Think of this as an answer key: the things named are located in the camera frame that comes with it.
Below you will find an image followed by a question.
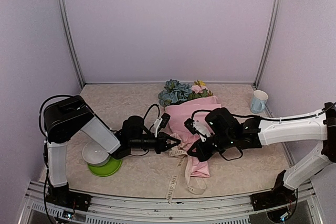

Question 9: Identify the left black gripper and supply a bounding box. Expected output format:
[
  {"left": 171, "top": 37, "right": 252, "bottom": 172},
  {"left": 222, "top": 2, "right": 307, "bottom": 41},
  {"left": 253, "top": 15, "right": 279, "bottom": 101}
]
[{"left": 130, "top": 132, "right": 181, "bottom": 154}]

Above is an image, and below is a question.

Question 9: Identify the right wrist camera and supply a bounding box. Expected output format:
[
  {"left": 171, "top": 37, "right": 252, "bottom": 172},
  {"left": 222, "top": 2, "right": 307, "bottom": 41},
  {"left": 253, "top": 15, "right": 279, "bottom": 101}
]
[{"left": 184, "top": 119, "right": 212, "bottom": 142}]

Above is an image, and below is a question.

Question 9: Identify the white ceramic bowl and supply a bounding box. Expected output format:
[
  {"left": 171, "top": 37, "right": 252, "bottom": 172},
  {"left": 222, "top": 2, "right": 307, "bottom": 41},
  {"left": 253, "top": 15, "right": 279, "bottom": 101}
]
[{"left": 82, "top": 141, "right": 110, "bottom": 167}]

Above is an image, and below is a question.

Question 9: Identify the yellow fake flower stem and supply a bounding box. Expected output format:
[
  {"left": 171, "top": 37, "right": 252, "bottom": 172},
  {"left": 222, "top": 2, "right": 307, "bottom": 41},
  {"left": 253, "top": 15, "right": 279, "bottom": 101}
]
[{"left": 195, "top": 80, "right": 206, "bottom": 87}]

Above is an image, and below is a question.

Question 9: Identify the front aluminium rail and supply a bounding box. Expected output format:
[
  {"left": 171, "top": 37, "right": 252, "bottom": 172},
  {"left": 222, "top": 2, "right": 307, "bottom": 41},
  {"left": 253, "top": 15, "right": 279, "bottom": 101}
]
[{"left": 16, "top": 182, "right": 327, "bottom": 223}]

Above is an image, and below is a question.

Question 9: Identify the blue fake flower bunch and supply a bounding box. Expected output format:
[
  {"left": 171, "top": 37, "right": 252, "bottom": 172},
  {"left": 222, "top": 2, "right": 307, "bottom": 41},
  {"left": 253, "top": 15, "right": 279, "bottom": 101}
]
[{"left": 157, "top": 79, "right": 193, "bottom": 107}]

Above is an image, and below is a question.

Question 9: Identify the green plastic plate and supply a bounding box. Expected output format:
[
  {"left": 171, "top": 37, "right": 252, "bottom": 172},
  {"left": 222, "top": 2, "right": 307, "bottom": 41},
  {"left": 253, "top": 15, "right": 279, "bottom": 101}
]
[{"left": 87, "top": 157, "right": 122, "bottom": 177}]

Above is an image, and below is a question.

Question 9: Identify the beige printed ribbon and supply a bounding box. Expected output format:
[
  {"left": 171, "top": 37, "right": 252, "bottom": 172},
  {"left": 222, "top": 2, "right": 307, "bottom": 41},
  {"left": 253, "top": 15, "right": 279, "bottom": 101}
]
[{"left": 165, "top": 133, "right": 210, "bottom": 204}]

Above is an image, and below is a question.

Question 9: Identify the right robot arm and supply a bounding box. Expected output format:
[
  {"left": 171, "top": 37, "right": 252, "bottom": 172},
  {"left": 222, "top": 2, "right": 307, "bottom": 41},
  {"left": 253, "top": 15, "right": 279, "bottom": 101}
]
[{"left": 184, "top": 102, "right": 335, "bottom": 205}]

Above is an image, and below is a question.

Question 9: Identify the aluminium frame post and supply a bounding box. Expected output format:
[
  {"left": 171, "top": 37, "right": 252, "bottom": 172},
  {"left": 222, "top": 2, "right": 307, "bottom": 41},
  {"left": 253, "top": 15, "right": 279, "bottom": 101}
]
[
  {"left": 253, "top": 0, "right": 281, "bottom": 89},
  {"left": 57, "top": 0, "right": 86, "bottom": 89}
]

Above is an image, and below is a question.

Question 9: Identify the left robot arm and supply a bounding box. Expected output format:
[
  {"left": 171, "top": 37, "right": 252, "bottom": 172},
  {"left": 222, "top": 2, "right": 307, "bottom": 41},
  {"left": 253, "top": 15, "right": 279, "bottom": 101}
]
[{"left": 38, "top": 94, "right": 181, "bottom": 206}]

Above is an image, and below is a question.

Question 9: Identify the light blue mug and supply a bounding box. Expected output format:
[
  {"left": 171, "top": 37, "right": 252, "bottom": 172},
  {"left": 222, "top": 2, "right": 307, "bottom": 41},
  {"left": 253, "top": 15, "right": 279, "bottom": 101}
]
[{"left": 250, "top": 90, "right": 269, "bottom": 114}]

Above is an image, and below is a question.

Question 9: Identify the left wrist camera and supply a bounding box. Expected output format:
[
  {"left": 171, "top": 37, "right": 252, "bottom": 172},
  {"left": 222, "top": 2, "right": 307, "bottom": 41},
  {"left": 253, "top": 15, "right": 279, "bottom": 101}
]
[{"left": 153, "top": 113, "right": 171, "bottom": 137}]

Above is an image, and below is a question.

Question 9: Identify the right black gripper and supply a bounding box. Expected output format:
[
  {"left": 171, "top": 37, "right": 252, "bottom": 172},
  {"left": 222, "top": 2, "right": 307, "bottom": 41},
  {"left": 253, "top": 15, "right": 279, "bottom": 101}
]
[{"left": 187, "top": 132, "right": 235, "bottom": 163}]

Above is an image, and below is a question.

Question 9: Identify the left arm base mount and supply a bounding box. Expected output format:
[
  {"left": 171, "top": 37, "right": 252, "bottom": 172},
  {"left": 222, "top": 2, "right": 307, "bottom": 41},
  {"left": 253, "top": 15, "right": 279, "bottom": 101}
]
[{"left": 46, "top": 191, "right": 92, "bottom": 212}]

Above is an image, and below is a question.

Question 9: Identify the pink wrapping paper sheet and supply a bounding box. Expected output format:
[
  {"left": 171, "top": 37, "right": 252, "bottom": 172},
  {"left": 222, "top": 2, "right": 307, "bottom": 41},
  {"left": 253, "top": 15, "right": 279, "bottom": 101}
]
[{"left": 164, "top": 95, "right": 221, "bottom": 178}]

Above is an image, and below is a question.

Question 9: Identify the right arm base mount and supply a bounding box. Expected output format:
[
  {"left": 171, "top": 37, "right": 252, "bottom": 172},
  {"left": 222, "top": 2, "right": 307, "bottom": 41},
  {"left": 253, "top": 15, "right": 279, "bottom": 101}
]
[{"left": 250, "top": 190, "right": 297, "bottom": 211}]

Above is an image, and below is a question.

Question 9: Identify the left aluminium frame post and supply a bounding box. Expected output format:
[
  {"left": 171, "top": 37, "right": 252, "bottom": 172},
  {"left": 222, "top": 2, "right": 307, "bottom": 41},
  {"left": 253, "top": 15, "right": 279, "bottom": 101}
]
[{"left": 57, "top": 0, "right": 86, "bottom": 89}]

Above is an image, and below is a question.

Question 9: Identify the right aluminium frame post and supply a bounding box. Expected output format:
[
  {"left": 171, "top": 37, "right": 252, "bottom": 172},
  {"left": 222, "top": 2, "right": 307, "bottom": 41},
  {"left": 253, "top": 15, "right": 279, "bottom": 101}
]
[{"left": 253, "top": 0, "right": 281, "bottom": 89}]

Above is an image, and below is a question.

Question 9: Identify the pale pink fake flower stem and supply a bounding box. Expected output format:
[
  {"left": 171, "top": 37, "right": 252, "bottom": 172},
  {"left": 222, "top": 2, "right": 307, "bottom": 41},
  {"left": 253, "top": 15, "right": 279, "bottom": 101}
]
[{"left": 191, "top": 82, "right": 213, "bottom": 100}]

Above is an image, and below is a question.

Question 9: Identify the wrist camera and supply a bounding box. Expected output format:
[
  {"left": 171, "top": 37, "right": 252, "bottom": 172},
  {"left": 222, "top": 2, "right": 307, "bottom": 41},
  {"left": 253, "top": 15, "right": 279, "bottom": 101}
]
[
  {"left": 184, "top": 119, "right": 212, "bottom": 142},
  {"left": 153, "top": 113, "right": 171, "bottom": 137}
]

